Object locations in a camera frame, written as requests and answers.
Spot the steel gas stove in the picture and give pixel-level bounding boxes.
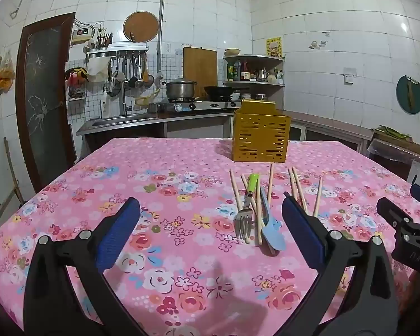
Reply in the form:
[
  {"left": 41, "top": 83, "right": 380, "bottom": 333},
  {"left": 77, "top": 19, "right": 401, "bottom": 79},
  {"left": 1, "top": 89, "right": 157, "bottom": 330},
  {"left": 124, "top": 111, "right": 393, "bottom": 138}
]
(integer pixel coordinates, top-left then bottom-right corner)
[{"left": 159, "top": 97, "right": 243, "bottom": 113}]

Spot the wire rack with red items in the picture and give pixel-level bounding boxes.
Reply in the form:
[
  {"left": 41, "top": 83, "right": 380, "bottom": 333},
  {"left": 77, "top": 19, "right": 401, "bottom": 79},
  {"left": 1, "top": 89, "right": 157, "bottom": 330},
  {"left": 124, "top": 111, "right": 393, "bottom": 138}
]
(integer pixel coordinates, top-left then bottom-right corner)
[{"left": 65, "top": 66, "right": 89, "bottom": 102}]

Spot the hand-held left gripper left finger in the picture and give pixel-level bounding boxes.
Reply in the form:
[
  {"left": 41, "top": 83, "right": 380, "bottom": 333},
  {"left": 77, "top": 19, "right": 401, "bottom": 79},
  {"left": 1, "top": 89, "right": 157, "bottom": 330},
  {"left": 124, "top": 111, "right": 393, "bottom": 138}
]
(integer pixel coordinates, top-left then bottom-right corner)
[{"left": 23, "top": 197, "right": 151, "bottom": 336}]

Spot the steel corner shelf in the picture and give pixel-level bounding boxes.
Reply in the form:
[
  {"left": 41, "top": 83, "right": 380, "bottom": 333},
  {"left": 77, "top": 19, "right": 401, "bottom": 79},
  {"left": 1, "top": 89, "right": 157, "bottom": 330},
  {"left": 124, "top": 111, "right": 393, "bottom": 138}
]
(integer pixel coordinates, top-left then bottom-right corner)
[{"left": 223, "top": 54, "right": 286, "bottom": 100}]

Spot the steel faucet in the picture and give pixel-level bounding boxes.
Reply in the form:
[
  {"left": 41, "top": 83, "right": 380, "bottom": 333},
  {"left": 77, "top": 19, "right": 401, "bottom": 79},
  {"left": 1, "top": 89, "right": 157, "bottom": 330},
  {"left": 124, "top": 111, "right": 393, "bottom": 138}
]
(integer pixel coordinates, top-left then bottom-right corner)
[{"left": 118, "top": 87, "right": 133, "bottom": 116}]

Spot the black wok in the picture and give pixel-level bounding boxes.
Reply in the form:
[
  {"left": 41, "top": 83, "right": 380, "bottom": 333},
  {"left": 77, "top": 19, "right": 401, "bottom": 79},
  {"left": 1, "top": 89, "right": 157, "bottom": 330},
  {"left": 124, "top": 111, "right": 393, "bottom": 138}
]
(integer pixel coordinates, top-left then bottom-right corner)
[{"left": 204, "top": 85, "right": 250, "bottom": 100}]

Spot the kitchen counter with cabinets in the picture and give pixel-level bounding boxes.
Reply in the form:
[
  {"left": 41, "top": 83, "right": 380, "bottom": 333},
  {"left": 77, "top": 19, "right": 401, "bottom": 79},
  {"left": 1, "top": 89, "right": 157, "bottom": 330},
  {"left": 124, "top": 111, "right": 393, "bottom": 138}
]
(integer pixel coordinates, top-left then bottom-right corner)
[{"left": 76, "top": 110, "right": 373, "bottom": 155}]

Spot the wooden board with vegetables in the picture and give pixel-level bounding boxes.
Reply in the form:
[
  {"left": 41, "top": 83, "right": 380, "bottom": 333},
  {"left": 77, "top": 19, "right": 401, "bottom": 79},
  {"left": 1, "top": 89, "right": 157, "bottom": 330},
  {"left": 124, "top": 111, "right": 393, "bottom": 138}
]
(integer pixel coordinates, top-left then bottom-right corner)
[{"left": 373, "top": 125, "right": 420, "bottom": 159}]

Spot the blue silicone spatula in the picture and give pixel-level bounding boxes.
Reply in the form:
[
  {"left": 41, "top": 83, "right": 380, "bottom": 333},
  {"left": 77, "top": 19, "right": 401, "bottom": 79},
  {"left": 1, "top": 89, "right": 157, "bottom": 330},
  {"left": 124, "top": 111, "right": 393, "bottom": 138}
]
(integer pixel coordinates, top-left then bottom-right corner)
[{"left": 260, "top": 186, "right": 287, "bottom": 255}]

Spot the clear plastic sheet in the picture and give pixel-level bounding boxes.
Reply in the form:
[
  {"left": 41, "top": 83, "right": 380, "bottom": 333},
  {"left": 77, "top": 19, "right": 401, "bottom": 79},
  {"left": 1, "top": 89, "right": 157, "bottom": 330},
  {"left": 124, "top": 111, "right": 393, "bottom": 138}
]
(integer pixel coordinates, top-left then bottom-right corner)
[{"left": 367, "top": 138, "right": 420, "bottom": 164}]

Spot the grey wall pipe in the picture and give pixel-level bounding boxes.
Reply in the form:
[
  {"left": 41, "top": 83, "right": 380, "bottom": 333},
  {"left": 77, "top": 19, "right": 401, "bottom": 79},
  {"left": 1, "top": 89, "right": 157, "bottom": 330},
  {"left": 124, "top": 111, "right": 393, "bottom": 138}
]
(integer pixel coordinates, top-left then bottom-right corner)
[{"left": 156, "top": 0, "right": 167, "bottom": 78}]

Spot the steel pot with lid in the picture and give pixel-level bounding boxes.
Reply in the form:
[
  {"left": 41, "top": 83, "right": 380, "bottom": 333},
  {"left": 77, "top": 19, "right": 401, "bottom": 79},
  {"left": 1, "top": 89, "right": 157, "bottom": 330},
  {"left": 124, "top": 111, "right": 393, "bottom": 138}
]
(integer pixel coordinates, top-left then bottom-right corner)
[{"left": 162, "top": 78, "right": 197, "bottom": 100}]

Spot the dark wooden glass door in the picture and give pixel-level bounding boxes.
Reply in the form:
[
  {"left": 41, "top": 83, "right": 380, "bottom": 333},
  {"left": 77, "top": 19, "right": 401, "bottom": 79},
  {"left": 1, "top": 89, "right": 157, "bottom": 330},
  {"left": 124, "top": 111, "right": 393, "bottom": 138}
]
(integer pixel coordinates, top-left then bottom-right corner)
[{"left": 16, "top": 12, "right": 77, "bottom": 193}]

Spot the wooden cutting board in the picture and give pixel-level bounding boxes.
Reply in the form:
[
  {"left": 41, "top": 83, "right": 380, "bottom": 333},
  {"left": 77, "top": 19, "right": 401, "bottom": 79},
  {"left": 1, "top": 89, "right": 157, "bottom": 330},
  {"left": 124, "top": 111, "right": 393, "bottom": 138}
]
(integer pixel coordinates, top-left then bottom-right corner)
[{"left": 183, "top": 46, "right": 218, "bottom": 99}]

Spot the green round board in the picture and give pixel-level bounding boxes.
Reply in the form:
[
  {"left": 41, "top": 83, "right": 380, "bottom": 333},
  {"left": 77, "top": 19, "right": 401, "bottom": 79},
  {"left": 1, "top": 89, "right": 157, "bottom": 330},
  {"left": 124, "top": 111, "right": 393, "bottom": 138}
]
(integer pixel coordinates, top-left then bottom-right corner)
[{"left": 396, "top": 75, "right": 420, "bottom": 114}]

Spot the steel utensil rack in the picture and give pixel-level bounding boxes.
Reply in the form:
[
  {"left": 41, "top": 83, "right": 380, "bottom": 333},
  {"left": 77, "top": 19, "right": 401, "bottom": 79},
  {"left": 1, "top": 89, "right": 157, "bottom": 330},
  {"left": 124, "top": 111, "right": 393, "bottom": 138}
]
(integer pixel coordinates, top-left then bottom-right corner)
[{"left": 86, "top": 42, "right": 150, "bottom": 59}]

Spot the cup of dark chopsticks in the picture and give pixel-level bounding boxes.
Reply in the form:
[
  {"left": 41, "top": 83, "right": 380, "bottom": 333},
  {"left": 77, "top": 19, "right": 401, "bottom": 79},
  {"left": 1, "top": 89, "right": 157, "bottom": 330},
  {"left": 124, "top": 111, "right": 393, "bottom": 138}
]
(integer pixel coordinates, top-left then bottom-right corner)
[{"left": 96, "top": 32, "right": 113, "bottom": 50}]

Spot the white hanging cloth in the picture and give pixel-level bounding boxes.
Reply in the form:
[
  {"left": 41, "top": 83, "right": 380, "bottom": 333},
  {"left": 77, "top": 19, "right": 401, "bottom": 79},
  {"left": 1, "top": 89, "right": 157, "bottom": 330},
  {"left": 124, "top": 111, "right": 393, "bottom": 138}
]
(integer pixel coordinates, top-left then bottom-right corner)
[{"left": 87, "top": 58, "right": 111, "bottom": 83}]

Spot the row of hanging ladles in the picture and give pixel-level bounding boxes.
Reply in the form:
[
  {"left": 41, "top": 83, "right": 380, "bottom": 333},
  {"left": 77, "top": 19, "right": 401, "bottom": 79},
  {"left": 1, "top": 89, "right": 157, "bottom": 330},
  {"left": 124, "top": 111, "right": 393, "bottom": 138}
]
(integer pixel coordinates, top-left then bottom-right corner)
[{"left": 105, "top": 52, "right": 155, "bottom": 97}]

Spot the wooden stick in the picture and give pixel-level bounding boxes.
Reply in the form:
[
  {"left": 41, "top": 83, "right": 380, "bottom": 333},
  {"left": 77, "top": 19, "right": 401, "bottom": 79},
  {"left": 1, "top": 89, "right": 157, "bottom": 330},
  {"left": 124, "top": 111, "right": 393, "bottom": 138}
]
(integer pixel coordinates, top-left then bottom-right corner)
[{"left": 3, "top": 138, "right": 24, "bottom": 204}]

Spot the yellow wall sticker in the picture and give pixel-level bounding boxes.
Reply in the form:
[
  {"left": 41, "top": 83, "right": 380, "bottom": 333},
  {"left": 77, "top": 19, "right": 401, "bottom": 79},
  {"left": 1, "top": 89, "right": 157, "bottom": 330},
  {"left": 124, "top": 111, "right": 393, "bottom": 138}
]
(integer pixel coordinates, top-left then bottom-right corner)
[{"left": 265, "top": 37, "right": 283, "bottom": 58}]

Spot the group of wooden chopsticks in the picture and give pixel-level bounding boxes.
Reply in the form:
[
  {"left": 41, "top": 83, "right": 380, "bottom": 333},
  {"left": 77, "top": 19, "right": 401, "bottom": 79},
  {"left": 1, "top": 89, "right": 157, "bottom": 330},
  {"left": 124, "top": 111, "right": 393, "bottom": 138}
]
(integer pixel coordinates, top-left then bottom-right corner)
[{"left": 229, "top": 163, "right": 323, "bottom": 246}]

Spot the row of condiment bottles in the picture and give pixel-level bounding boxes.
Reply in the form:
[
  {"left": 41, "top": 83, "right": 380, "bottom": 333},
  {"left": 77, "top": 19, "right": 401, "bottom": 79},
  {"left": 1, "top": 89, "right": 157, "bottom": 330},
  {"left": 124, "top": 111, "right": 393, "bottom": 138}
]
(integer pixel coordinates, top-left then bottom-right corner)
[{"left": 227, "top": 59, "right": 284, "bottom": 83}]

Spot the steel sink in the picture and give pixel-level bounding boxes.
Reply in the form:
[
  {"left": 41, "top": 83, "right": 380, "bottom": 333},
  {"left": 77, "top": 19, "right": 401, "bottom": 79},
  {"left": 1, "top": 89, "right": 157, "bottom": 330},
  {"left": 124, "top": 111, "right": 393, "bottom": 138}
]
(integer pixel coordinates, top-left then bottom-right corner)
[{"left": 91, "top": 113, "right": 162, "bottom": 127}]

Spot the green handled fork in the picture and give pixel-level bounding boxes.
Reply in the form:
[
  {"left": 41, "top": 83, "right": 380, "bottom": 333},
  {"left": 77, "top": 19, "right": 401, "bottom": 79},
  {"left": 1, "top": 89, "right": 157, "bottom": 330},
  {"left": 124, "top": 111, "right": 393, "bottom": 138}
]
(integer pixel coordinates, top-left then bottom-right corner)
[{"left": 233, "top": 173, "right": 260, "bottom": 239}]

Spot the pink floral tablecloth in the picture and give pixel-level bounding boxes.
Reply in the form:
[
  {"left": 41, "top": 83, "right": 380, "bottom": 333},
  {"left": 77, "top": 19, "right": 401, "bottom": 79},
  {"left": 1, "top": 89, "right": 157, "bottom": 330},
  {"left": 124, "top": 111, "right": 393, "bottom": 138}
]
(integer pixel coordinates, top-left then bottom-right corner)
[{"left": 0, "top": 137, "right": 420, "bottom": 336}]

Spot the yellow perforated utensil holder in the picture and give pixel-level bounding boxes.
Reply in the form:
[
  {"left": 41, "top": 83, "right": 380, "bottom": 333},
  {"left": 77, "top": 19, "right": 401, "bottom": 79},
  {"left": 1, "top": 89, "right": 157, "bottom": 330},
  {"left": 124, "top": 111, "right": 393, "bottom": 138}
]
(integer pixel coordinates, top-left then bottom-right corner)
[{"left": 233, "top": 99, "right": 292, "bottom": 163}]

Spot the orange plastic bag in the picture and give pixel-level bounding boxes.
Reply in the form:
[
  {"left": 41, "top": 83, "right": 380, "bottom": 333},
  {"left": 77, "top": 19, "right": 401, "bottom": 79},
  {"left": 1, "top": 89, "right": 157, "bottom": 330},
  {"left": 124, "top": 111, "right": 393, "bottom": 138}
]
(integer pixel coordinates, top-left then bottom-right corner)
[{"left": 0, "top": 52, "right": 15, "bottom": 95}]

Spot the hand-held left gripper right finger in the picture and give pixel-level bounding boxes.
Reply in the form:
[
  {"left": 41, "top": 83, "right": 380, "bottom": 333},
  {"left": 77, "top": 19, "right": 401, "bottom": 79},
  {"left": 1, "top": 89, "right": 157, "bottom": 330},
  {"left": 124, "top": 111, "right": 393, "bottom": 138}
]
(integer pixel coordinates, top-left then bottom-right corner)
[{"left": 282, "top": 192, "right": 400, "bottom": 336}]

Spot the round bamboo tray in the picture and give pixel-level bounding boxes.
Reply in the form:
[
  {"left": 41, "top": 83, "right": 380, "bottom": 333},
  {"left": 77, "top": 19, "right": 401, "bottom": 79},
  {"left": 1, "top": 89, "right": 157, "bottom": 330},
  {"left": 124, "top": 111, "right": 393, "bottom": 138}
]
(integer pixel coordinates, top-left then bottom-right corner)
[{"left": 123, "top": 11, "right": 160, "bottom": 44}]

